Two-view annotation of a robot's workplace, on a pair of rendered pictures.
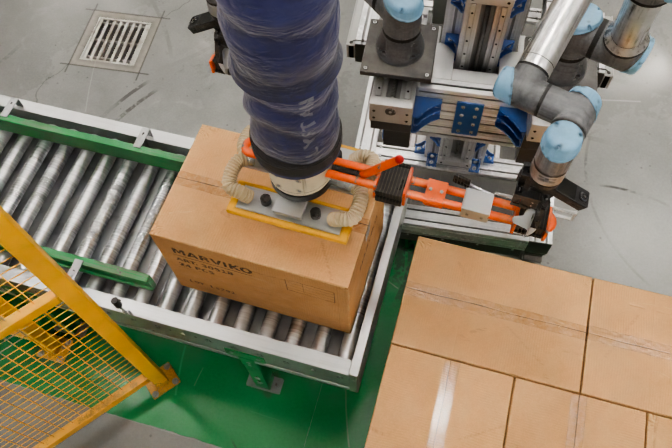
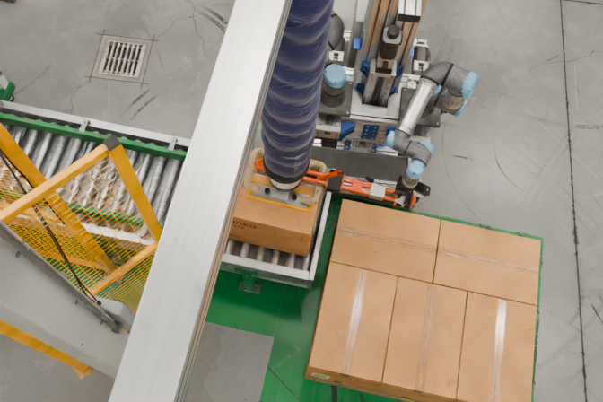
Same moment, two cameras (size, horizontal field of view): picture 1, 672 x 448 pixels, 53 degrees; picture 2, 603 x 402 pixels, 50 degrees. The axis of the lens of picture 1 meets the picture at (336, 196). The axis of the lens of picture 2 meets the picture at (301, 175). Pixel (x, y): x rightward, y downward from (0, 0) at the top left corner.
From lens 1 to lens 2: 151 cm
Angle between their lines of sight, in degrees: 8
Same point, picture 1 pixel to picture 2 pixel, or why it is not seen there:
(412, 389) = (343, 285)
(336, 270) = (303, 225)
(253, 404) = (243, 301)
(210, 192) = not seen: hidden behind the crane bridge
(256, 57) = (282, 142)
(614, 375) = (450, 272)
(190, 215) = not seen: hidden behind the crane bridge
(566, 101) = (417, 150)
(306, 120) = (297, 161)
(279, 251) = (272, 215)
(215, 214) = not seen: hidden behind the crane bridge
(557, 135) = (413, 168)
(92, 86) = (110, 93)
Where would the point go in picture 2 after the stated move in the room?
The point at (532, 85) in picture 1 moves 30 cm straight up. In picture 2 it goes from (402, 142) to (415, 109)
